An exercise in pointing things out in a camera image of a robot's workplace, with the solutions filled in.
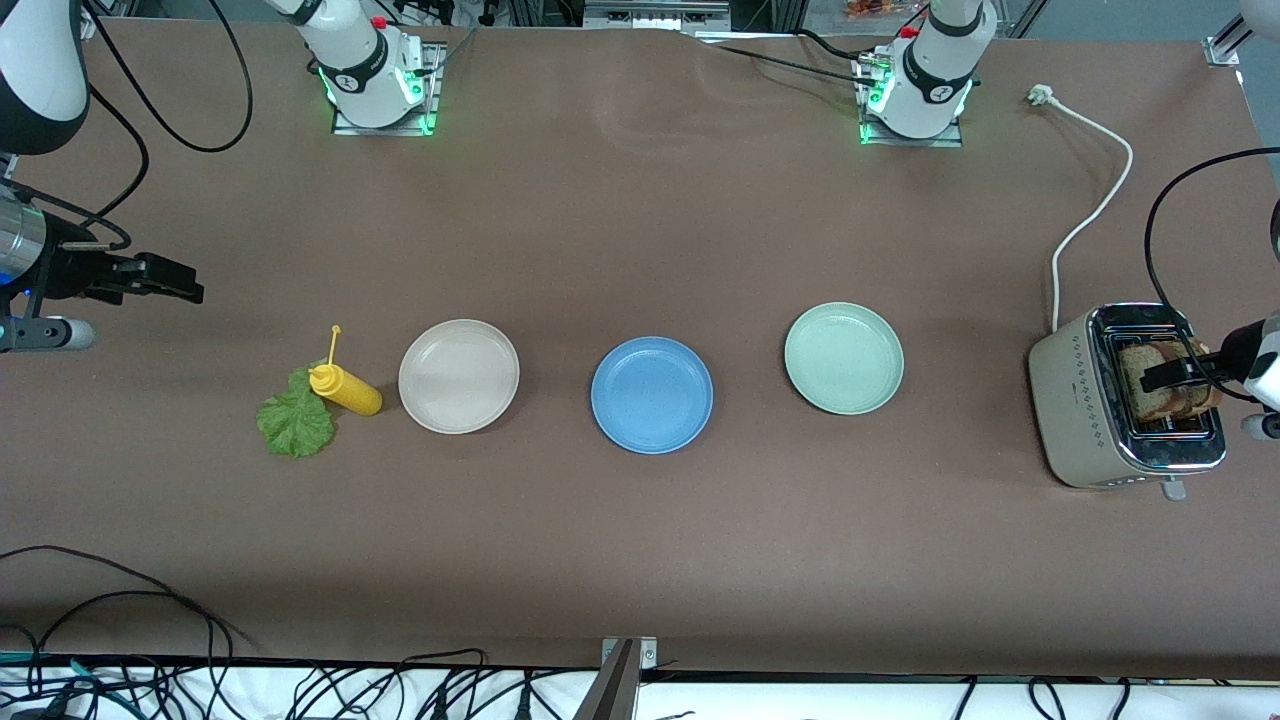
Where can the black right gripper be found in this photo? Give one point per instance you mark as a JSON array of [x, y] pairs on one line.
[[68, 272]]

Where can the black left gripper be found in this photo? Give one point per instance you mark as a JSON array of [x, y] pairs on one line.
[[1237, 352]]

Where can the square toasted bread slice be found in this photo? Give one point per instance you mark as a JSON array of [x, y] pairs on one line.
[[1130, 362]]

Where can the green lettuce leaf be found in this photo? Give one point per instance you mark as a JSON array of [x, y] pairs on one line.
[[295, 425]]

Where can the yellow squeeze bottle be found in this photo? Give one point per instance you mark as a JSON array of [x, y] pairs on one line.
[[350, 392]]

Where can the beige round plate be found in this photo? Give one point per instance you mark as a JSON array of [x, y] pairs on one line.
[[458, 378]]

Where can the pale green round plate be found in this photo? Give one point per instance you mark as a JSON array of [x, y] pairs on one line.
[[843, 360]]

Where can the blue round plate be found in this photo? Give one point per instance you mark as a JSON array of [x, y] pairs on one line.
[[652, 395]]

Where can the rounded toasted bread slice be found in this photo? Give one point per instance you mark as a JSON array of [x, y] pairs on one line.
[[1195, 402]]

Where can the beige chrome toaster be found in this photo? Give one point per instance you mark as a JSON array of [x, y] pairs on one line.
[[1075, 400]]

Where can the orange packet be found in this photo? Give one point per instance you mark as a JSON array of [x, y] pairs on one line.
[[870, 8]]

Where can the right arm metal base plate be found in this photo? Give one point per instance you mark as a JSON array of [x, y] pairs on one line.
[[385, 131]]

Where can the aluminium frame strut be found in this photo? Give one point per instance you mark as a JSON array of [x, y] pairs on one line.
[[1222, 48]]

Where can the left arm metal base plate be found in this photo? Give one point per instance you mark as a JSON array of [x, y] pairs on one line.
[[910, 141]]

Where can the metal frame rail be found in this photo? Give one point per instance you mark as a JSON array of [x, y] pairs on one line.
[[655, 15]]

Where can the metal table edge bracket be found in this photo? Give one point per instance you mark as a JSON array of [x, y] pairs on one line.
[[615, 690]]

